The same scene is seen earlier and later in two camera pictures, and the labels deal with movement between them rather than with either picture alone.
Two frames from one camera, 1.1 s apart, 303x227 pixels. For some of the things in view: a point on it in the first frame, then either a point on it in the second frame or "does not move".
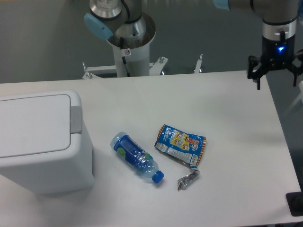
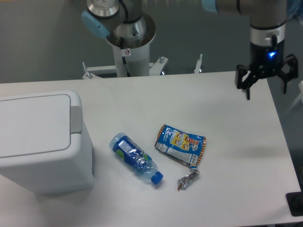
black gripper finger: (296, 71) -> (292, 74)
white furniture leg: (300, 97) does not move
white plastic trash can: (42, 148) does not move
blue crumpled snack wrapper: (185, 147) does not move
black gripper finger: (257, 74) -> (241, 70)
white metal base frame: (95, 72) does not move
